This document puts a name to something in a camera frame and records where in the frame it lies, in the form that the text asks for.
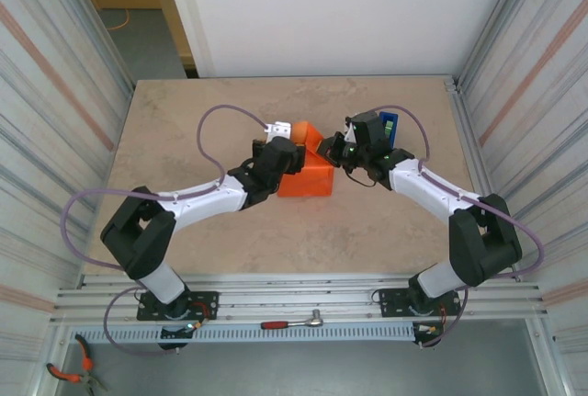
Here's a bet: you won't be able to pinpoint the blue tape dispenser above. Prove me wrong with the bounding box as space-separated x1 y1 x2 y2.
379 111 400 149

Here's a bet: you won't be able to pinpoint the orange wrapping paper sheet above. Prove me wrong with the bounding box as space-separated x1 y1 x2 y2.
277 120 335 198

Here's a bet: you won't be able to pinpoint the red-handled ratchet wrench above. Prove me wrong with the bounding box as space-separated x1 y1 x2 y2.
260 308 325 329

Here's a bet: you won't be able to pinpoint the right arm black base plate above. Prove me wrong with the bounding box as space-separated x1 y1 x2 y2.
377 286 462 319

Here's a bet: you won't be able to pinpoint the aluminium mounting rail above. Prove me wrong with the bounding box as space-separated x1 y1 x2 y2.
49 271 550 326

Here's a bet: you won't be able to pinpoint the aluminium side frame rail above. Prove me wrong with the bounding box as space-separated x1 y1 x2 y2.
444 74 523 282

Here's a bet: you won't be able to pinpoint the grey slotted cable duct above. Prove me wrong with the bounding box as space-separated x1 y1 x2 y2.
68 322 417 345

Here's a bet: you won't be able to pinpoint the orange-handled pliers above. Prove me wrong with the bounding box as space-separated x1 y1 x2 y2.
45 334 111 392

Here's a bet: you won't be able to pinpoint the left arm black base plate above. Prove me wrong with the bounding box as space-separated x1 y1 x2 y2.
136 290 220 322

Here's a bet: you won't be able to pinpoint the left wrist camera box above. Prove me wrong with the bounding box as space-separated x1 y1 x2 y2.
263 120 293 141

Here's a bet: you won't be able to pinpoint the orange floor cable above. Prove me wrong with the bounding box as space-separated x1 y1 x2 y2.
107 8 132 32

